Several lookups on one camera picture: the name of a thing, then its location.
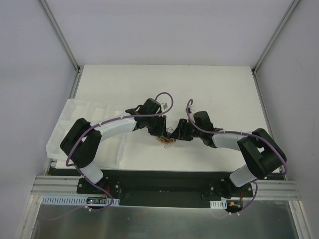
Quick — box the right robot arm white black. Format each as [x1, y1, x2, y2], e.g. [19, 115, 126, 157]
[171, 111, 287, 199]

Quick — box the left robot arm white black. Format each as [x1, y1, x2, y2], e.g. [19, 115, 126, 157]
[60, 98, 166, 195]

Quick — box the left white cable duct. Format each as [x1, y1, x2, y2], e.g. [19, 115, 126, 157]
[42, 196, 120, 207]

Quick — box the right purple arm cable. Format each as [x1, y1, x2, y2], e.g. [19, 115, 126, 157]
[185, 99, 288, 216]

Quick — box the white compartment tray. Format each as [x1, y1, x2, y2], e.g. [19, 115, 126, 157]
[46, 98, 128, 171]

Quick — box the right white cable duct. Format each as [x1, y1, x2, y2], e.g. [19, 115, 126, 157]
[209, 200, 227, 210]

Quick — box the white cable duct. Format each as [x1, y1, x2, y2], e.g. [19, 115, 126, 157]
[209, 200, 227, 210]
[42, 196, 120, 207]

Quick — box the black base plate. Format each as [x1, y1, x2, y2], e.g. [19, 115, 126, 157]
[76, 170, 253, 208]

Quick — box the purple wire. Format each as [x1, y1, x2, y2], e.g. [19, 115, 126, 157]
[163, 134, 176, 150]

